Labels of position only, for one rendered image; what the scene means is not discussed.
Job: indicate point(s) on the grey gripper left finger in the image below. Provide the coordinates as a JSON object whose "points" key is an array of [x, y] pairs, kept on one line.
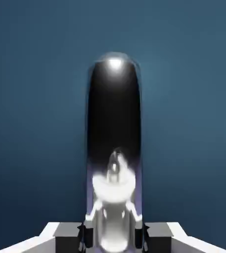
{"points": [[65, 237]]}

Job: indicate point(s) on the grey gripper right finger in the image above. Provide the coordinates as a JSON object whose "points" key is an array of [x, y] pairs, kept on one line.
{"points": [[160, 237]]}

